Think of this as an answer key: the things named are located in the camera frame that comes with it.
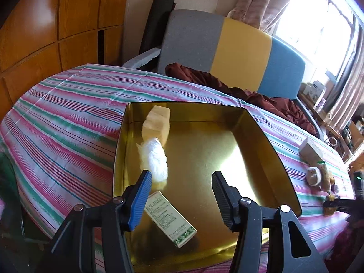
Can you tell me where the yellow knitted sock ball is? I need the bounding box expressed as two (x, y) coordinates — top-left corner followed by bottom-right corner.
(323, 195), (337, 216)

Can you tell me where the white cardboard box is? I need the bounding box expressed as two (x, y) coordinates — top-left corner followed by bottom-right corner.
(299, 137), (324, 166)

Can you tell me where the green white medicine box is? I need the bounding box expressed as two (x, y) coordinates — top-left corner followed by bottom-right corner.
(144, 191), (197, 248)

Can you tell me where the striped bed sheet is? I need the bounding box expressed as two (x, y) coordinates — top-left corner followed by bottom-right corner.
(1, 64), (347, 257)

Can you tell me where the white plastic ball in tin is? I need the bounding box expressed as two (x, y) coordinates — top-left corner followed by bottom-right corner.
(136, 137), (168, 183)

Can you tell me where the wooden desk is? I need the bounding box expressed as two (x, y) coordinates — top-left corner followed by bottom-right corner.
(297, 92), (353, 162)

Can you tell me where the dark red blanket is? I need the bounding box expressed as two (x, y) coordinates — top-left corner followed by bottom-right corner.
(165, 63), (318, 137)

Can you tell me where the gold metal tin box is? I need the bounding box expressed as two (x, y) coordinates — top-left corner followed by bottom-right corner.
(126, 102), (302, 272)

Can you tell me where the yellow sponge in tin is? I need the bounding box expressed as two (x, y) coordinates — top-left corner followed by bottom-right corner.
(141, 105), (170, 147)

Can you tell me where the white appliance box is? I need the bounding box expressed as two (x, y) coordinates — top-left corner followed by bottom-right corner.
(303, 81), (326, 105)

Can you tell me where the grey yellow blue headboard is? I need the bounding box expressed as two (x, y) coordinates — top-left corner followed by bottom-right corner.
(121, 9), (325, 140)

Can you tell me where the wooden wardrobe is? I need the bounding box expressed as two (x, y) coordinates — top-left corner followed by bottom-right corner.
(1, 0), (126, 116)

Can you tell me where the striped curtain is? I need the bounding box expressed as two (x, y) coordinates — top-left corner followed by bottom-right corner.
(228, 0), (290, 33)

